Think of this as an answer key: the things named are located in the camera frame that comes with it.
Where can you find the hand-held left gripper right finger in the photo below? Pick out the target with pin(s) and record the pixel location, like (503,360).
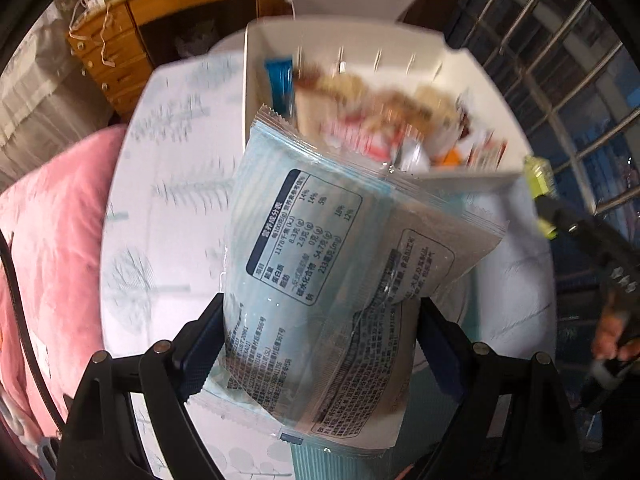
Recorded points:
(445,365)

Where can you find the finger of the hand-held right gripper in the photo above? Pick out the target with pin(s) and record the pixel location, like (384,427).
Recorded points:
(575,225)

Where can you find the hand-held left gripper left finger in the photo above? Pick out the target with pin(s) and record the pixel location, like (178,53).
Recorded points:
(197,355)

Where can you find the green small packet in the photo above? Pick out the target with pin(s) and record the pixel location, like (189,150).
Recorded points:
(540,195)

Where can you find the light blue bread packet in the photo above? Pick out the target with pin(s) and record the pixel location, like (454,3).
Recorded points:
(320,270)

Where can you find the white plastic bin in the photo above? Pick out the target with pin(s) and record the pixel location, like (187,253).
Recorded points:
(255,85)

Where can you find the person's right hand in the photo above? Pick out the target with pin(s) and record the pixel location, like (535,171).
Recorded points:
(607,332)

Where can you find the metal window grille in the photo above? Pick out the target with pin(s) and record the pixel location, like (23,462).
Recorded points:
(575,94)

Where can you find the orange packet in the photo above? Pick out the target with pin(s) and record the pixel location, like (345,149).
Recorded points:
(450,157)

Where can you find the pink blanket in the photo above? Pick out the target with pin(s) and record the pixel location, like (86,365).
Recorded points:
(50,240)

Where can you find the puffed snack clear packet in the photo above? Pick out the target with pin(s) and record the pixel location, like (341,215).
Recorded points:
(430,105)

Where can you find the nut mix clear packet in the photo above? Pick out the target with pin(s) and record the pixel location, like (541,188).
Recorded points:
(345,85)

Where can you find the cream bar packet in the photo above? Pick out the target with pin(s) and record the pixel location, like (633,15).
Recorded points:
(315,112)

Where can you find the blue small packet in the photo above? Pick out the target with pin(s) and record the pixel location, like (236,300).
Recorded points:
(280,85)

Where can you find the lace covered furniture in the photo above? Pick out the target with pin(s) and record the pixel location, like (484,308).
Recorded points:
(45,105)

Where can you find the wooden desk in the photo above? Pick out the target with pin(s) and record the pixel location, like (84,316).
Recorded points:
(115,55)

